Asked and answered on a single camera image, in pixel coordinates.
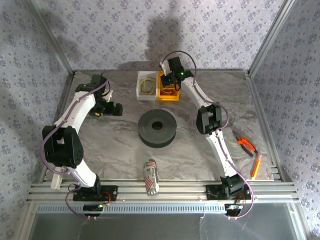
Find yellow plastic bin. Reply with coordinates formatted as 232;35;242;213
157;70;181;102

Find white plastic bin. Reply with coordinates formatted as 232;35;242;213
136;70;160;101

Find striped drink can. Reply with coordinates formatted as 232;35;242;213
143;158;160;195

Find orange black pliers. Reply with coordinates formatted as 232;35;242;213
231;129;259;158

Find orange pencil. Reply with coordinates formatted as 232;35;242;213
250;154;263;180

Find grey metal panel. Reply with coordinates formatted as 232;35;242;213
32;212;301;240

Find yellow cable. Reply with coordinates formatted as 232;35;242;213
139;77;157;96

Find aluminium frame post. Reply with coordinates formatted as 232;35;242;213
26;0;76;76
248;0;297;76

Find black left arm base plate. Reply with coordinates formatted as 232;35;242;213
72;184;118;202

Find grey slotted cable duct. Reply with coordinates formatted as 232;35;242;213
37;202;227;215

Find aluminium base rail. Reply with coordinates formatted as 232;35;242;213
26;181;300;204

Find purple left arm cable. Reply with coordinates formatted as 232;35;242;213
39;71;112;222

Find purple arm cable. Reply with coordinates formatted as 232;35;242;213
39;71;112;222
159;50;255;221

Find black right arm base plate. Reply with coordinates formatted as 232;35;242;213
206;184;252;201

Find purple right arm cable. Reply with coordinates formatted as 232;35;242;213
159;50;255;221

